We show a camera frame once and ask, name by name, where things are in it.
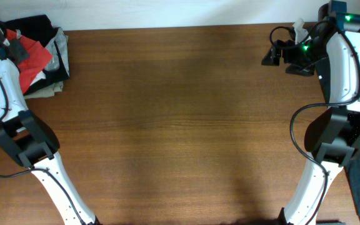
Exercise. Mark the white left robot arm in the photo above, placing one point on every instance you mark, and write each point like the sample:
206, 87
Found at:
24, 137

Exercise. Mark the folded clothes pile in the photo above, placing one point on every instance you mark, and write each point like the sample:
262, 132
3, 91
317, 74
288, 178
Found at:
39, 28

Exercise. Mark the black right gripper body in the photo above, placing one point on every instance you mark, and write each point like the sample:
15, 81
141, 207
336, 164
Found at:
310, 52

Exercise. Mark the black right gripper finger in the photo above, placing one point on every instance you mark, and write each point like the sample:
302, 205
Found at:
305, 71
272, 58

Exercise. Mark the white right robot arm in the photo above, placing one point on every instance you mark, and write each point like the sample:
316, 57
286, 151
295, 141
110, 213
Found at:
330, 49

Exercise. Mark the red orange t-shirt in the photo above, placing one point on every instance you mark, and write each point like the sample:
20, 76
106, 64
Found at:
38, 59

